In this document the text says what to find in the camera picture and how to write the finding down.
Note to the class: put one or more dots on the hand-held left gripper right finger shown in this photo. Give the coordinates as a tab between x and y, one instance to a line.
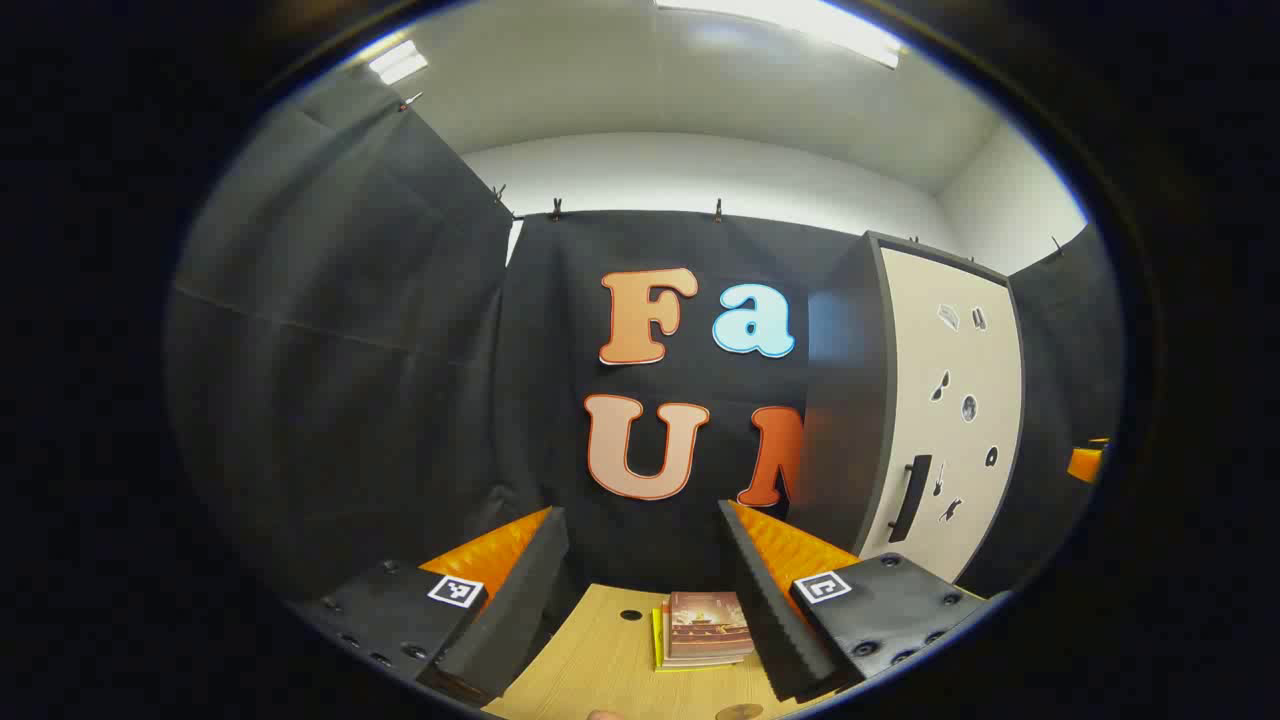
765	610

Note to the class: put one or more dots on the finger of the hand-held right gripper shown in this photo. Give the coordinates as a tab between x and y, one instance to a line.
1085	465

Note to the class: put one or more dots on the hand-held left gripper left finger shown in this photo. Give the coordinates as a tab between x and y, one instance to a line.
520	600

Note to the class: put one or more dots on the round brown coaster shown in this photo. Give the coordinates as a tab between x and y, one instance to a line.
740	712

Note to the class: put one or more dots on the beige cabinet door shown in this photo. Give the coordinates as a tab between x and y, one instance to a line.
950	400

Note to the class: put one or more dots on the grey cabinet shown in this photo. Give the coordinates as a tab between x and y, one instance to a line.
840	420

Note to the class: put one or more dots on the thin yellow book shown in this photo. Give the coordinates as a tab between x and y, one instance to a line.
657	640

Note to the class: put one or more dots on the black backdrop cloth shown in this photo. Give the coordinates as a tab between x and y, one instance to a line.
350	400

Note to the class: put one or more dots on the long ceiling light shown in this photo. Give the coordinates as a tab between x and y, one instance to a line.
790	22

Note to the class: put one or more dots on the small ceiling light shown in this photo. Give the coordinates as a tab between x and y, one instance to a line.
398	62

